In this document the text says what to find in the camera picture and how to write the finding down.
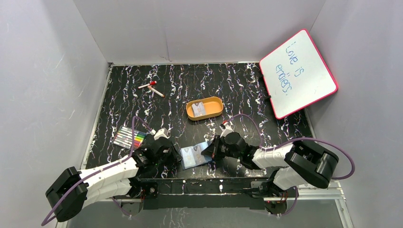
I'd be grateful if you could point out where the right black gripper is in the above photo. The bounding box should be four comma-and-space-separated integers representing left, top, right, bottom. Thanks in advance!
201, 134, 241, 159

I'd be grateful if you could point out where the grey credit card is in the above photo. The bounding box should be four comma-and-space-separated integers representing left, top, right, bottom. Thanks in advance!
190, 142, 210, 162
192, 102, 206, 117

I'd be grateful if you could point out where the navy blue card holder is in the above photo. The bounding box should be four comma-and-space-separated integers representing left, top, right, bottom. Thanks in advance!
180, 142, 212, 170

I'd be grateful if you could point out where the orange oval tray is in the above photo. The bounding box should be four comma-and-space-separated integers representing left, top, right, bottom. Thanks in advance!
186, 96, 224, 121

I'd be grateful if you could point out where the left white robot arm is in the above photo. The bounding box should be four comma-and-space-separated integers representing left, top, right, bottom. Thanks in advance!
42, 137, 182, 225

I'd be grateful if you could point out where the colourful marker pen set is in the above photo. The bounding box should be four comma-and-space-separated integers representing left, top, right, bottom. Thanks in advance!
113, 126, 146, 150

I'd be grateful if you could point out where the white marker pen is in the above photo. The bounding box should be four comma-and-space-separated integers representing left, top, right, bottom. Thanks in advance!
148, 85, 165, 97

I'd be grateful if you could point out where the red capped marker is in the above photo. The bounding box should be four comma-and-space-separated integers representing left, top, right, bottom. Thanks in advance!
138, 81, 157, 89

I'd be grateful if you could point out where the pink framed whiteboard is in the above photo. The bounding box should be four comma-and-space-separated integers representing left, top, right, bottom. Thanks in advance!
259, 29, 338, 119

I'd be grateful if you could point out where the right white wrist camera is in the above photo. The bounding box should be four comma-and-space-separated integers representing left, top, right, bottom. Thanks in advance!
220, 121, 234, 137

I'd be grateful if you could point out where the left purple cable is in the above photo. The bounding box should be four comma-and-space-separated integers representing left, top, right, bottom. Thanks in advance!
41, 116, 156, 227

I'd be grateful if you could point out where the purple cable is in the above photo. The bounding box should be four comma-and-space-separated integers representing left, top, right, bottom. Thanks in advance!
41, 116, 156, 227
221, 114, 356, 181

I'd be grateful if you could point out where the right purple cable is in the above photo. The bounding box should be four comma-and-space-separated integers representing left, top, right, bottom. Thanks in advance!
221, 114, 356, 181

